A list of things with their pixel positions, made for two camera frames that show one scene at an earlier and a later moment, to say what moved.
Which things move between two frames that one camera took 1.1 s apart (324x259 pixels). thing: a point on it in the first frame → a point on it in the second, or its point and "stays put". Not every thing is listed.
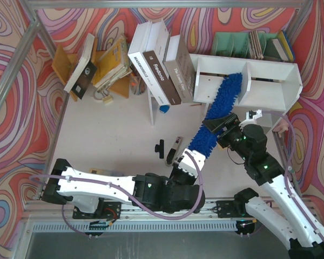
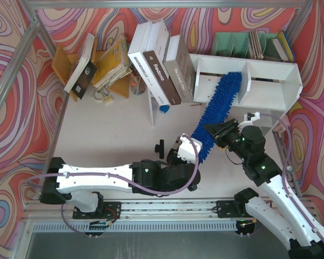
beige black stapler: (173, 151) stays put
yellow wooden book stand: (63, 61) stays put
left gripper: (179, 172) → (171, 155)
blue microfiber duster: (204, 140) stays put
